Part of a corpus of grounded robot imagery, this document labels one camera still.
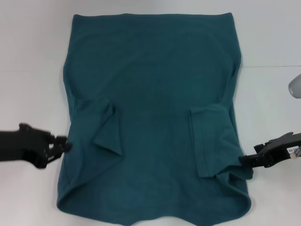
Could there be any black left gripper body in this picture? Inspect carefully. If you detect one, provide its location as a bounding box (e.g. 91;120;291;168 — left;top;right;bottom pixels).
0;122;55;170

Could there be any blue shirt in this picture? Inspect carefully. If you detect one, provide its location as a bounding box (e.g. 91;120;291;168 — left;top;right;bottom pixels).
56;13;255;226

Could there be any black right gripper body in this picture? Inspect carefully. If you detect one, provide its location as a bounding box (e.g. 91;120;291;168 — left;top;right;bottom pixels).
253;132;301;169

